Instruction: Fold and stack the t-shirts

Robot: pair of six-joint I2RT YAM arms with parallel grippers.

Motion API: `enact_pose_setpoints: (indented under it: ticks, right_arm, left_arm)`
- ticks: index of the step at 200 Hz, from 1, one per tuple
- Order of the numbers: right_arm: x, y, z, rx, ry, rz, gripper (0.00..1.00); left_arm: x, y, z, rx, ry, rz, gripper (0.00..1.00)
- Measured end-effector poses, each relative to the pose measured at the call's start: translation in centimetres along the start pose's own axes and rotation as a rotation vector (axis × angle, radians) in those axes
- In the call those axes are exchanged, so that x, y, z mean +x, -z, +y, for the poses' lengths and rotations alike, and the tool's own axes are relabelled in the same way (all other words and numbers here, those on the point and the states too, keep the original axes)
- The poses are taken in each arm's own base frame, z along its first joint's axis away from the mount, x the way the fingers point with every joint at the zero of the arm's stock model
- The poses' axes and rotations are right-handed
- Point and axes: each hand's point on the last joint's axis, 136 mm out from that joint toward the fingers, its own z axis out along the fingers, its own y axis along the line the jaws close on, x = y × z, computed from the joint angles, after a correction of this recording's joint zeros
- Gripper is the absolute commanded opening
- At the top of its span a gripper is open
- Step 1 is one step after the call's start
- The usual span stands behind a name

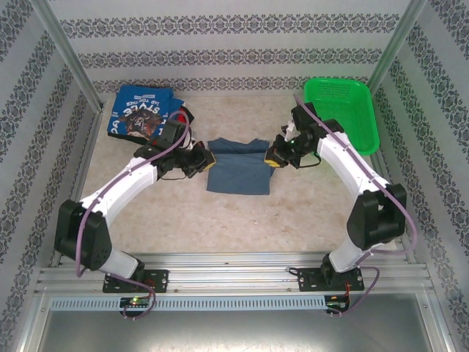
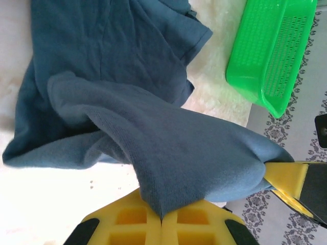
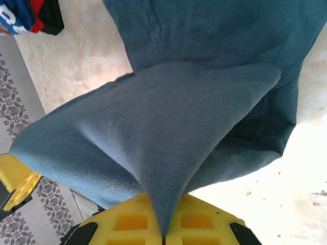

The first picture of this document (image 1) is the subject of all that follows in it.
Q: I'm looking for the plain teal blue t-shirt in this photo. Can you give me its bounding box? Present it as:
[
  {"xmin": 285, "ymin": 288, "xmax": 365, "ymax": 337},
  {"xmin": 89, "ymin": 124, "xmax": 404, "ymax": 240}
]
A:
[{"xmin": 206, "ymin": 137, "xmax": 274, "ymax": 197}]

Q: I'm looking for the black folded t-shirt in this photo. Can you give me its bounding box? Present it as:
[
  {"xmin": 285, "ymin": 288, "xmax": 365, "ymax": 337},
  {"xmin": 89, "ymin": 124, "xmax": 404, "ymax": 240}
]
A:
[{"xmin": 147, "ymin": 97, "xmax": 201, "ymax": 147}]

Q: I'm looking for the red folded t-shirt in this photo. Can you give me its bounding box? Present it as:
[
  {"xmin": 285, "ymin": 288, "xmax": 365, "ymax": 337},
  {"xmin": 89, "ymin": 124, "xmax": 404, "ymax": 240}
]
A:
[{"xmin": 169, "ymin": 106, "xmax": 189, "ymax": 128}]

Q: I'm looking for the green plastic basket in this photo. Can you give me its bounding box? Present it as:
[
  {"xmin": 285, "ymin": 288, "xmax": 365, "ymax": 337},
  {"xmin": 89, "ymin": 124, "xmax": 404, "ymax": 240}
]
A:
[{"xmin": 303, "ymin": 78, "xmax": 381, "ymax": 157}]

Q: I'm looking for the blue printed folded t-shirt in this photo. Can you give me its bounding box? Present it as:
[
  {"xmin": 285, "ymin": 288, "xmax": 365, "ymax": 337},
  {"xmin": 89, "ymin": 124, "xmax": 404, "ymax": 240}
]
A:
[{"xmin": 106, "ymin": 84, "xmax": 175, "ymax": 143}]

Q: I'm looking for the brushed metal panel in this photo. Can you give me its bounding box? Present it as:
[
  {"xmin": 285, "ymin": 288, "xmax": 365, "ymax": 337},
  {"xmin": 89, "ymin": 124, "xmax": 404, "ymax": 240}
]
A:
[{"xmin": 34, "ymin": 293, "xmax": 450, "ymax": 352}]

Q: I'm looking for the aluminium mounting rail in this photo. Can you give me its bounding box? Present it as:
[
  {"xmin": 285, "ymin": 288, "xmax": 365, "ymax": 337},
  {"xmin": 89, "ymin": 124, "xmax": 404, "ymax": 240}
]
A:
[{"xmin": 35, "ymin": 252, "xmax": 430, "ymax": 296}]

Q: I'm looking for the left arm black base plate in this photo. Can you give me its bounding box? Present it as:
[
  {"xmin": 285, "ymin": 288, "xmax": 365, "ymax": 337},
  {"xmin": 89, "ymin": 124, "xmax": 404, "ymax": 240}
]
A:
[{"xmin": 102, "ymin": 269, "xmax": 170, "ymax": 294}]

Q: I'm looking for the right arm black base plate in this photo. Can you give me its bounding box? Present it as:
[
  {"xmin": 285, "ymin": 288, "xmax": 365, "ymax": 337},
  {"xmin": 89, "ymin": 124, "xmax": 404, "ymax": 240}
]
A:
[{"xmin": 297, "ymin": 267, "xmax": 366, "ymax": 293}]

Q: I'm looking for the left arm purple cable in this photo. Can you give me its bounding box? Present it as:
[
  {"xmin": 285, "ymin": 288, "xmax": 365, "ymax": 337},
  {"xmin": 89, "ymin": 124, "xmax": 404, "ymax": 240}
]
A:
[{"xmin": 75, "ymin": 109, "xmax": 191, "ymax": 320}]

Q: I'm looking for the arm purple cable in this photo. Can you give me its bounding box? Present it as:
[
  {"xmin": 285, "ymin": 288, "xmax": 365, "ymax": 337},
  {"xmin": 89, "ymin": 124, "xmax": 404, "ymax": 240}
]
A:
[
  {"xmin": 75, "ymin": 109, "xmax": 191, "ymax": 320},
  {"xmin": 294, "ymin": 93, "xmax": 419, "ymax": 317}
]

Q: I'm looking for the aluminium frame post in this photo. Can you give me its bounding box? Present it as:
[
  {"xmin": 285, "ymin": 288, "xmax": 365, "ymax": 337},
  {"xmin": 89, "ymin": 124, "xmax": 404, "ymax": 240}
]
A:
[
  {"xmin": 366, "ymin": 0, "xmax": 429, "ymax": 92},
  {"xmin": 29, "ymin": 0, "xmax": 106, "ymax": 111}
]

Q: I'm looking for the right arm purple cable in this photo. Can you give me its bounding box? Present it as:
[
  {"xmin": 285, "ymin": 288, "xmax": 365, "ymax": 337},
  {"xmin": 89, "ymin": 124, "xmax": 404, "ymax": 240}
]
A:
[{"xmin": 294, "ymin": 93, "xmax": 419, "ymax": 317}]

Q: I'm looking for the slotted grey cable duct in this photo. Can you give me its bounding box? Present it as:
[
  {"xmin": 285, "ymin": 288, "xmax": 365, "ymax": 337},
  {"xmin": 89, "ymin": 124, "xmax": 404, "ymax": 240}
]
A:
[{"xmin": 49, "ymin": 296, "xmax": 328, "ymax": 312}]

